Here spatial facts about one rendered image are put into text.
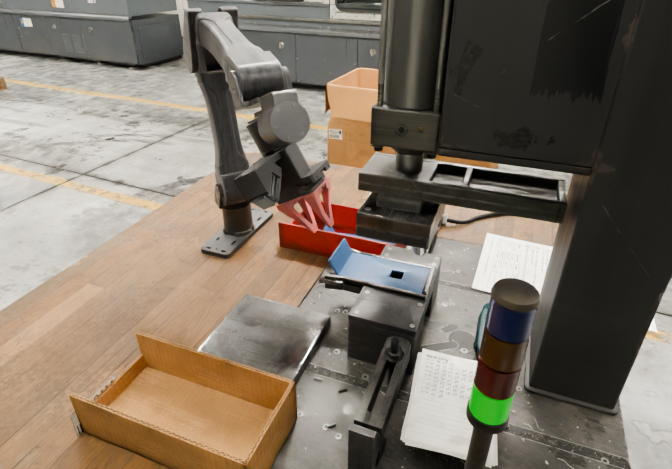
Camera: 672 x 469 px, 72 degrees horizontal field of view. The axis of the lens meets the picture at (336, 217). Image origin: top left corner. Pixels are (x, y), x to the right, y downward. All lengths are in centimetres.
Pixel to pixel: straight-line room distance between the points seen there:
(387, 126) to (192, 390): 45
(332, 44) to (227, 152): 473
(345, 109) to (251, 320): 239
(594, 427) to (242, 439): 46
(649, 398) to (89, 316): 191
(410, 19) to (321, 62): 516
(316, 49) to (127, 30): 291
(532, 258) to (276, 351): 56
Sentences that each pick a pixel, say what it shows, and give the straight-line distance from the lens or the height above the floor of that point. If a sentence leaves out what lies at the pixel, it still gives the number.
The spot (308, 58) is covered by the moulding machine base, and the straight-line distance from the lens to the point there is 579.
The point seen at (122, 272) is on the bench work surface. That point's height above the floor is 90.
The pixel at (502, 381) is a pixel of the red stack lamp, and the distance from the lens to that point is 46.
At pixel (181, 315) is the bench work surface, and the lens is 86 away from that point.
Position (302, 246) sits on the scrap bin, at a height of 91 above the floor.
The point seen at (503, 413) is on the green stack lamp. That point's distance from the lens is 50.
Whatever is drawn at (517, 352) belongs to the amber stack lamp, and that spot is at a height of 114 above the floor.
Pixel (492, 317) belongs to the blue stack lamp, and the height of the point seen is 117.
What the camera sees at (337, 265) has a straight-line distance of 76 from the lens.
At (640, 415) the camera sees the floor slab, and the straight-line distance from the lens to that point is 212.
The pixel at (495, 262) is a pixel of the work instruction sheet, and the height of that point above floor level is 90.
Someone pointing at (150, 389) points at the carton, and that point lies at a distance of 75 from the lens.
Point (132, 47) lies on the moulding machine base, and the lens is 749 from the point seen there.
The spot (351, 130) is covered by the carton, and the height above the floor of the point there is 44.
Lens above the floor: 144
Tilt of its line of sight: 29 degrees down
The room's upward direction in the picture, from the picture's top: straight up
